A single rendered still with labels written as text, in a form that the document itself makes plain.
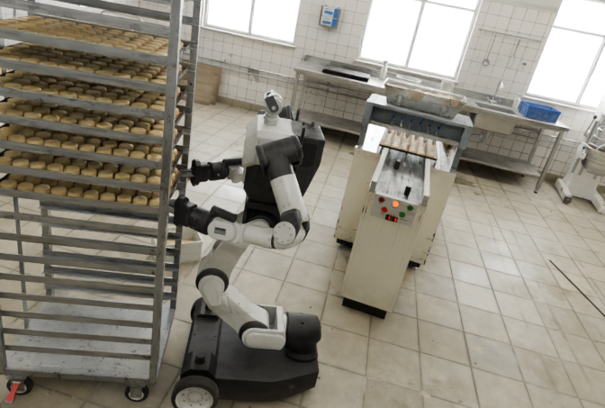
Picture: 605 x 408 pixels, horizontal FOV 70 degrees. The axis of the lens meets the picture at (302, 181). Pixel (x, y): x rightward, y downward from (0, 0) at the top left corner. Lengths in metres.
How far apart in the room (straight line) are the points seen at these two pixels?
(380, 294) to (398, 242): 0.38
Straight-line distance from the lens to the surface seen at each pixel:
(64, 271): 2.48
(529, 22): 6.51
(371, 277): 2.73
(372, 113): 3.15
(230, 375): 2.16
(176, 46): 1.44
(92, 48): 1.54
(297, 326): 2.18
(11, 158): 1.84
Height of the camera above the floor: 1.78
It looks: 23 degrees down
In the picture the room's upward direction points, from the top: 11 degrees clockwise
